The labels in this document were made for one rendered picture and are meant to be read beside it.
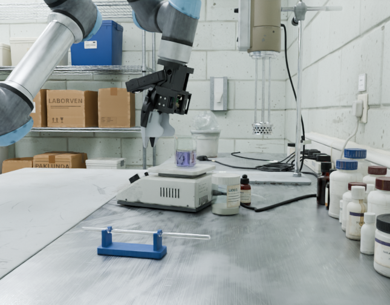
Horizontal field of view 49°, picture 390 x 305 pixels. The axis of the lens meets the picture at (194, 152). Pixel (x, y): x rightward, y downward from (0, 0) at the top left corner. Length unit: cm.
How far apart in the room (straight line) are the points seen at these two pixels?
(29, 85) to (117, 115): 192
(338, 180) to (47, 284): 57
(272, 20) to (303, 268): 88
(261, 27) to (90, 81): 240
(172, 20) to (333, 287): 67
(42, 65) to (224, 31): 232
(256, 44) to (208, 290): 92
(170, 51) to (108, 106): 217
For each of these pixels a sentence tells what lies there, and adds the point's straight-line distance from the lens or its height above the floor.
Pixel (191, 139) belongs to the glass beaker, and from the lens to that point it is 93.
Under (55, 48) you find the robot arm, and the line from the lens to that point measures 132.
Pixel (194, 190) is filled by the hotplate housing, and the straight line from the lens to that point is 89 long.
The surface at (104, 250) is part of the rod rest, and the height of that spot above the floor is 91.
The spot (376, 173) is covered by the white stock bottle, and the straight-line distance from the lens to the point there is 95.
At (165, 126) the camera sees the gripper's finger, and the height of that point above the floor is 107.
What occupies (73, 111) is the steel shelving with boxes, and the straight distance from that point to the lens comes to 324.
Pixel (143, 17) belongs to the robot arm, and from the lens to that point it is 108.
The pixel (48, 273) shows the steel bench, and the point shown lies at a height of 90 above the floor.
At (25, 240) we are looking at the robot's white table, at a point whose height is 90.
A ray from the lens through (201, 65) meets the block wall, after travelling 341.
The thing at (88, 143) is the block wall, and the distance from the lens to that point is 359.
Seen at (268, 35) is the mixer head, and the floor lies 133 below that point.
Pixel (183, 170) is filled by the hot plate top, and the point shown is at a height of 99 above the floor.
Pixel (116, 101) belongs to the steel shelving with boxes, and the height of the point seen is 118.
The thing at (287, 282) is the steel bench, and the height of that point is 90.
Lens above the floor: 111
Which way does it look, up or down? 5 degrees down
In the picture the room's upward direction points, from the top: straight up
